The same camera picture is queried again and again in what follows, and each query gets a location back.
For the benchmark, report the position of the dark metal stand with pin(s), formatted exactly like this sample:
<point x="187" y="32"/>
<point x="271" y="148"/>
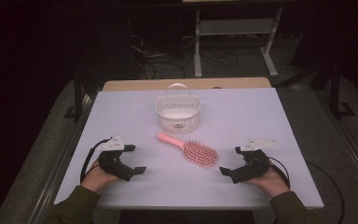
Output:
<point x="78" y="96"/>
<point x="335" y="93"/>

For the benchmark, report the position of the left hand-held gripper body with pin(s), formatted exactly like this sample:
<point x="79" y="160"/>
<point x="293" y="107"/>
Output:
<point x="110" y="161"/>

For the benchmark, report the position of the person's right hand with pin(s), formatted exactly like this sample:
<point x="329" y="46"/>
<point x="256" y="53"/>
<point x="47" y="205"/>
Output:
<point x="270" y="183"/>

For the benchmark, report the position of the person's left hand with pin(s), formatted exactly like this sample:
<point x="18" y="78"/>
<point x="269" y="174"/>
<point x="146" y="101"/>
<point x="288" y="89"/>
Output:
<point x="96" y="179"/>

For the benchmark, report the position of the white perforated plastic basket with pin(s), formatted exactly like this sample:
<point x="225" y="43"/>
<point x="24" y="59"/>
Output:
<point x="177" y="116"/>

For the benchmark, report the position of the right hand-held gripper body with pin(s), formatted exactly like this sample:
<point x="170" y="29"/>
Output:
<point x="252" y="164"/>

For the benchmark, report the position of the pink hairbrush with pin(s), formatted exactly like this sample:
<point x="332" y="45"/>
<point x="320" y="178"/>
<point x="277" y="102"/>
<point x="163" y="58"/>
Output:
<point x="195" y="152"/>

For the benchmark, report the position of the wooden table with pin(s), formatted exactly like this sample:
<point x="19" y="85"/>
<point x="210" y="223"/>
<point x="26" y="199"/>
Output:
<point x="143" y="84"/>

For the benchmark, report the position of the metal floor rail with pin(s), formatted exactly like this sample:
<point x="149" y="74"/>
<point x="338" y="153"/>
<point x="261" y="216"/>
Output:
<point x="59" y="168"/>
<point x="348" y="143"/>

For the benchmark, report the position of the white metal stand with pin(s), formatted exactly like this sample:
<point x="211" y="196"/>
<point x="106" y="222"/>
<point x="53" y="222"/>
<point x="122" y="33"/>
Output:
<point x="236" y="28"/>

